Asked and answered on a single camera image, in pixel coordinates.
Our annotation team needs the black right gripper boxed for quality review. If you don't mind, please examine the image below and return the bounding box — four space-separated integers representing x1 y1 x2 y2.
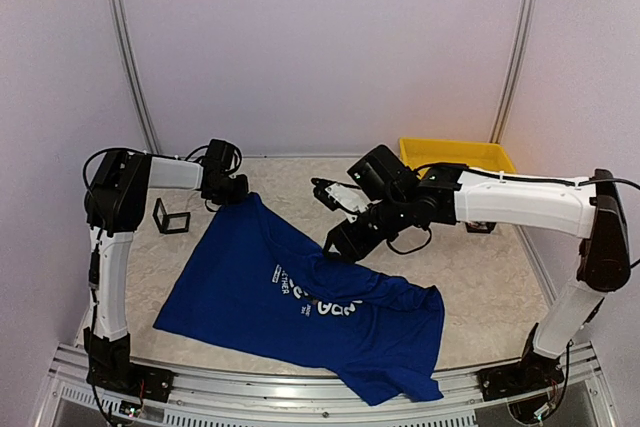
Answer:
322 192 412 264

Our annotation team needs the yellow plastic tray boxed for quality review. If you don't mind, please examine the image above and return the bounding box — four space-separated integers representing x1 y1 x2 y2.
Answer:
399 138 516 173

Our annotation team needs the blue printed t-shirt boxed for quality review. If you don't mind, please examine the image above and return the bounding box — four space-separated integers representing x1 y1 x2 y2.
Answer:
154 194 445 406

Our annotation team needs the black brooch box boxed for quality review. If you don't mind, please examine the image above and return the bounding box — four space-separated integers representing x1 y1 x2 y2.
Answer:
465 222 496 234

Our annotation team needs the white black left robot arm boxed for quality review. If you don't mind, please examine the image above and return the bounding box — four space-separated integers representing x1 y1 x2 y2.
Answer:
83 139 248 392

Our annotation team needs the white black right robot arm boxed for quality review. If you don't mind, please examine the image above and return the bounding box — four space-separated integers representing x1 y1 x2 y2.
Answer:
311 160 635 391

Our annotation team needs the black empty display box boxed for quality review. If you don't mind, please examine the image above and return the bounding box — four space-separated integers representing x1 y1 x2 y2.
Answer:
152 197 191 235

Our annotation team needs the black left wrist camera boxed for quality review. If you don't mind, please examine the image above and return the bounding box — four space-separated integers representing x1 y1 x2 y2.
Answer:
202 139 243 177

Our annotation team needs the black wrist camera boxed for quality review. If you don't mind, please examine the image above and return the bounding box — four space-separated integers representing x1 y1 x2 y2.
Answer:
347 144 419 201
202 139 243 177

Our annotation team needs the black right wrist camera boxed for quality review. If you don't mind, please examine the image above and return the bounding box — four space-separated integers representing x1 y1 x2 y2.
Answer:
347 144 419 201

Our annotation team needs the left aluminium frame post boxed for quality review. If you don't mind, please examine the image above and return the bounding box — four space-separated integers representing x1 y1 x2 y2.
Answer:
108 0 162 154

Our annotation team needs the aluminium frame post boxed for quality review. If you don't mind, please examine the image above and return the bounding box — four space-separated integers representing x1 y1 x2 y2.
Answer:
108 0 162 154
490 0 536 144

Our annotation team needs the front aluminium rail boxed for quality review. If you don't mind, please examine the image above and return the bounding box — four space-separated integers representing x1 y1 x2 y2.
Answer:
32 344 616 426

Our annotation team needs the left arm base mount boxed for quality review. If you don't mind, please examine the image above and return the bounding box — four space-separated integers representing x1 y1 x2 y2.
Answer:
87 363 174 403

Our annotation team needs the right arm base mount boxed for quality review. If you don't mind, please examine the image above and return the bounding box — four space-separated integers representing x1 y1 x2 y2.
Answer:
477 362 565 402

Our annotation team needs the right aluminium frame post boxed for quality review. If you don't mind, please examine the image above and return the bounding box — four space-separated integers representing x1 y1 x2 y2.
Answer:
490 0 536 144

